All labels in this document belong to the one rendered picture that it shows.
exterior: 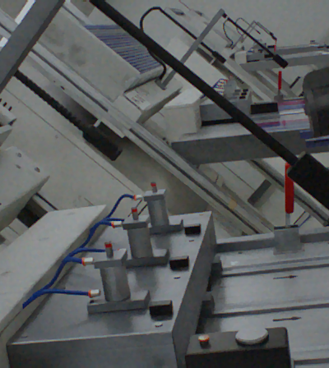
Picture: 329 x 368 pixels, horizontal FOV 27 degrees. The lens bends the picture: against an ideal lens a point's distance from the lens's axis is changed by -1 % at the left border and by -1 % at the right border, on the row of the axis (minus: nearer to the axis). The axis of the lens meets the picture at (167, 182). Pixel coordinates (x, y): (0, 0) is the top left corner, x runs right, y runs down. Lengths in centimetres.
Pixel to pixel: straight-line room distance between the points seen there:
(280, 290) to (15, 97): 112
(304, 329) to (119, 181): 111
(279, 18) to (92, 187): 667
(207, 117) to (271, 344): 147
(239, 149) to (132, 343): 113
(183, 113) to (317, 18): 650
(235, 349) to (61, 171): 125
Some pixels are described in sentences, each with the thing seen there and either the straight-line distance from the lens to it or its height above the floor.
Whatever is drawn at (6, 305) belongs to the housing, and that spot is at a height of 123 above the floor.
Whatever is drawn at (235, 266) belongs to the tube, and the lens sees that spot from 79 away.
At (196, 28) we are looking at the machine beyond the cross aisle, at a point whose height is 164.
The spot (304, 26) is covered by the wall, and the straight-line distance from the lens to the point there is 824.
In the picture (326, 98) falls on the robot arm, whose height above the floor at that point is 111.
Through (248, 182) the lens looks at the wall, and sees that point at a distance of 846.
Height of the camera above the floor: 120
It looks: 1 degrees down
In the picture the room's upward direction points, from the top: 51 degrees counter-clockwise
